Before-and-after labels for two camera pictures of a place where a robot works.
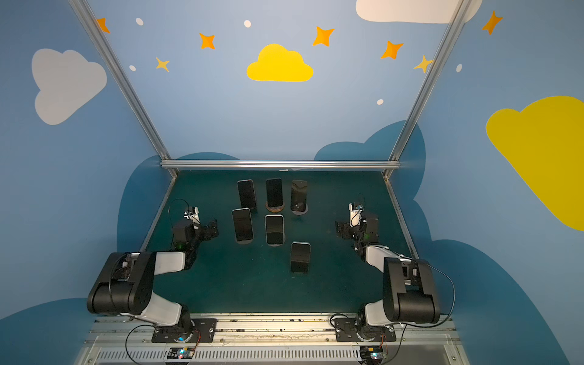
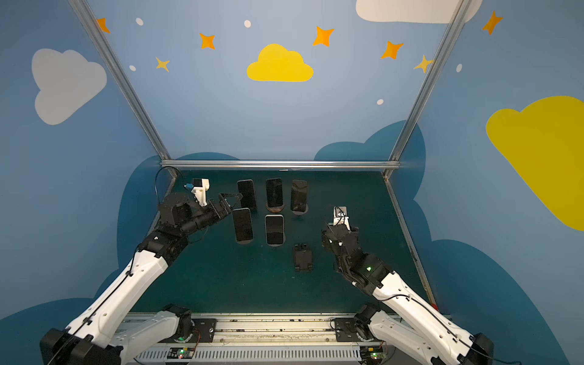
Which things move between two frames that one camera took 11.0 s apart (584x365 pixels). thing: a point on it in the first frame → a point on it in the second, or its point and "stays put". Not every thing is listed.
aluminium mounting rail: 274,339 stays put
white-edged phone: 274,227 stays put
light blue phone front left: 242,222 stays put
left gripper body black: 208,229 → 219,207
